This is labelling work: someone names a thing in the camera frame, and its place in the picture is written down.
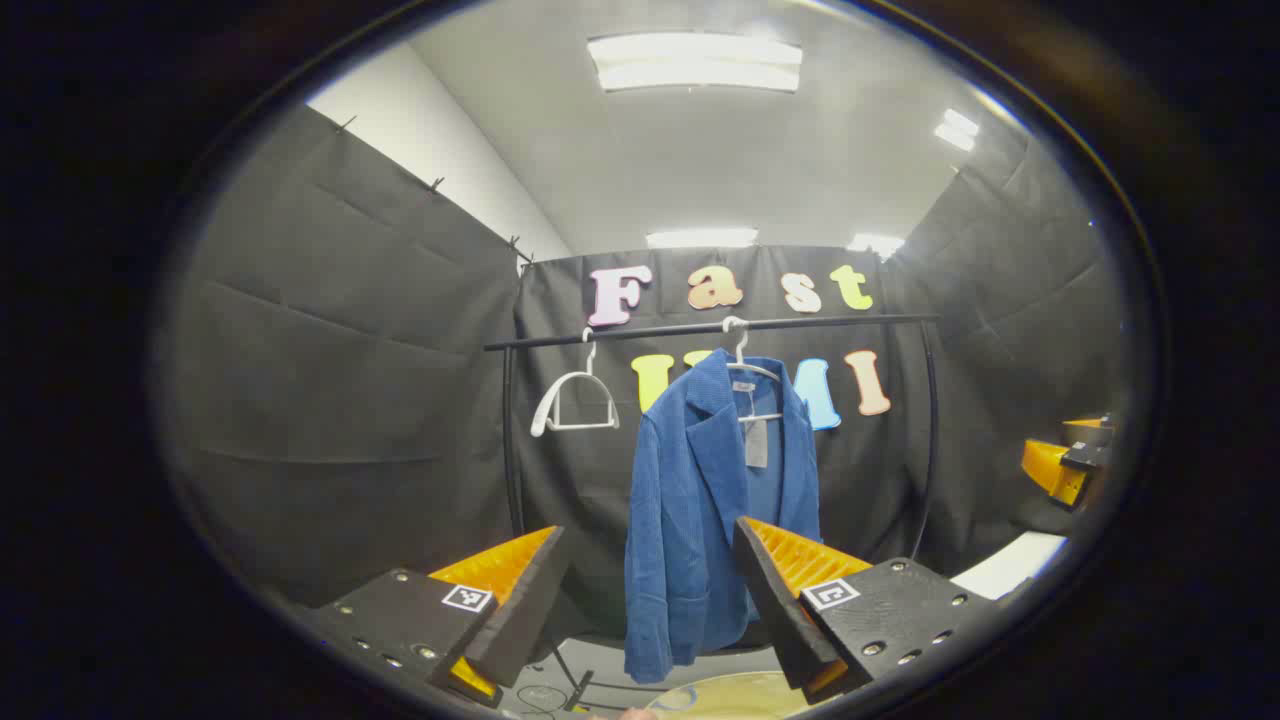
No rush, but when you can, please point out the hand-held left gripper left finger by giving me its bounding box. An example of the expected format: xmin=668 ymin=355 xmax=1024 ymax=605
xmin=298 ymin=524 xmax=573 ymax=709

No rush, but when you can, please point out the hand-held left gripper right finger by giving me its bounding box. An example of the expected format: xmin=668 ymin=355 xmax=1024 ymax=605
xmin=732 ymin=515 xmax=1003 ymax=706

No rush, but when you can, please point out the beige laundry hamper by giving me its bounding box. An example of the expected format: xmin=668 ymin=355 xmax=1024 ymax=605
xmin=640 ymin=670 xmax=813 ymax=720

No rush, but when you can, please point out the blue corduroy jacket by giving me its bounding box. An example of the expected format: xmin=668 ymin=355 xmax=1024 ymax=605
xmin=624 ymin=348 xmax=823 ymax=686

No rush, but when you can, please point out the white jacket hanger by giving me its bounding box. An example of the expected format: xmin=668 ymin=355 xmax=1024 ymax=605
xmin=722 ymin=316 xmax=786 ymax=423

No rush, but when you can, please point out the white plastic hanger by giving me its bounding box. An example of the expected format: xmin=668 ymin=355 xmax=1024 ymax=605
xmin=530 ymin=328 xmax=621 ymax=438

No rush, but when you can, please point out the black metal clothes rack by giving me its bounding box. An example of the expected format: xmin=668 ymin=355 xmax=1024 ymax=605
xmin=483 ymin=312 xmax=943 ymax=713

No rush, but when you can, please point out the white cabinet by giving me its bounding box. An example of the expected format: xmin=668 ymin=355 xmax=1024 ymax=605
xmin=950 ymin=530 xmax=1069 ymax=601

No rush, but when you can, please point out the black backdrop cloth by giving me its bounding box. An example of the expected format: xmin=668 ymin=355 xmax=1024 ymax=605
xmin=165 ymin=105 xmax=1131 ymax=641

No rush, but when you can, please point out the small ceiling light panel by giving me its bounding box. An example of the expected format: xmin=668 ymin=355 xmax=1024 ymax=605
xmin=933 ymin=108 xmax=981 ymax=153

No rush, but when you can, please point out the large ceiling light panel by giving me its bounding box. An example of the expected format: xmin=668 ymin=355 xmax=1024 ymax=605
xmin=586 ymin=32 xmax=804 ymax=94

